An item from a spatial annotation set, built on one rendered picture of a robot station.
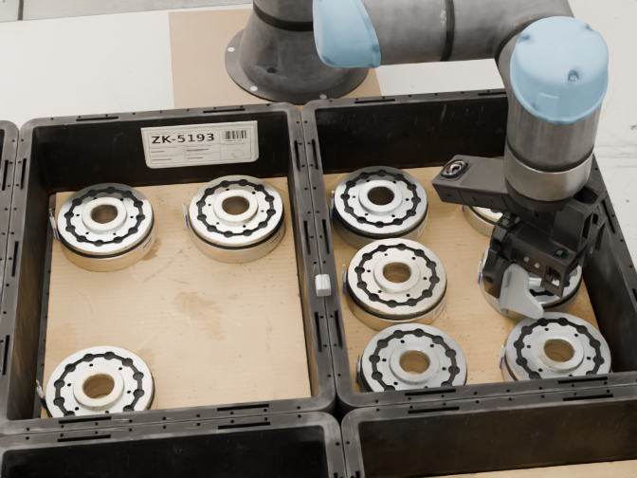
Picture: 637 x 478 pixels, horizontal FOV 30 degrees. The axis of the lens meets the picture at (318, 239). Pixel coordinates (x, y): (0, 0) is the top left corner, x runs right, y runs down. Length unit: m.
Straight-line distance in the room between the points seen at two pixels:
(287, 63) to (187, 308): 0.39
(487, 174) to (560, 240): 0.09
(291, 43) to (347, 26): 0.49
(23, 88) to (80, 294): 0.52
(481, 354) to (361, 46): 0.37
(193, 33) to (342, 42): 0.64
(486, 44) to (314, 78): 0.51
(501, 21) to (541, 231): 0.21
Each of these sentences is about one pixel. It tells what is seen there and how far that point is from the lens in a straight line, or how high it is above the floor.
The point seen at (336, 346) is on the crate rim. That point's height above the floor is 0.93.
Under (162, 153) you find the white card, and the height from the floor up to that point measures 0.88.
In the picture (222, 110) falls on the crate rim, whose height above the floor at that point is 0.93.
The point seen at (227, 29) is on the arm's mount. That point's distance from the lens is 1.62.
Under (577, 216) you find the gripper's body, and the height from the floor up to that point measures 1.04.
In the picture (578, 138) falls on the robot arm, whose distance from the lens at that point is 0.99.
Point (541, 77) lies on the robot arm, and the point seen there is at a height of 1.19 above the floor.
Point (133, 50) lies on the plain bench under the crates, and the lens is 1.75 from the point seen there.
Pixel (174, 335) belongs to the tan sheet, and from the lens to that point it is 1.22.
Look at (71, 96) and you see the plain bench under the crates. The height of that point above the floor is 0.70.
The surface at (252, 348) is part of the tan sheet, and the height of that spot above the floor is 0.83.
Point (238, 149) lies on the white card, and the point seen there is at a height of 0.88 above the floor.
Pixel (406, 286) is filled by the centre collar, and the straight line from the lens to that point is 1.20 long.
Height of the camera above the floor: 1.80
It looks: 48 degrees down
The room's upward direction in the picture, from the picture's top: straight up
